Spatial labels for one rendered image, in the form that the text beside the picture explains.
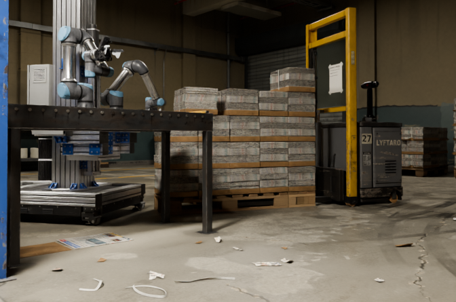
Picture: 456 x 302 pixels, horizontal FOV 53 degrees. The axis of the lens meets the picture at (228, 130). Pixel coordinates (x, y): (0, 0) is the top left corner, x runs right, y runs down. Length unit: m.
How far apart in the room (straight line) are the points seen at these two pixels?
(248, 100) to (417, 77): 6.60
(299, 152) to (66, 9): 2.36
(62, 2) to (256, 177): 2.19
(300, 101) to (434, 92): 6.04
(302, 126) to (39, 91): 2.31
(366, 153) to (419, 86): 5.81
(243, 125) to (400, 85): 6.74
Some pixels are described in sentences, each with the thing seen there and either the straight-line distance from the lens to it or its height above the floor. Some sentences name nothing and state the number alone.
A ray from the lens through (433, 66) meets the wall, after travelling 10.19.
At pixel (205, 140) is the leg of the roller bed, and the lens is 3.09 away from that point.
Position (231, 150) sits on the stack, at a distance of 4.01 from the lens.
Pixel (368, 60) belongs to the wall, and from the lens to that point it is 10.81.
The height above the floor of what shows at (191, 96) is 0.98.
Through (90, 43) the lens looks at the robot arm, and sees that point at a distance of 3.68.
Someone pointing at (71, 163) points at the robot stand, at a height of 0.43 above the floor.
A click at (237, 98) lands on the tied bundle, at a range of 4.05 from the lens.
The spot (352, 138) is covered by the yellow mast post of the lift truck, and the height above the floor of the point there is 0.64.
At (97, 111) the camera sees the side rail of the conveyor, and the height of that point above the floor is 0.78.
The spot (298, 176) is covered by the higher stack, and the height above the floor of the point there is 0.28.
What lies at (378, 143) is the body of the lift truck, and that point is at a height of 0.58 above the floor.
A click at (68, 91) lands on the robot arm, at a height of 0.97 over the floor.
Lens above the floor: 0.63
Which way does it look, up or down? 1 degrees up
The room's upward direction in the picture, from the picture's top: straight up
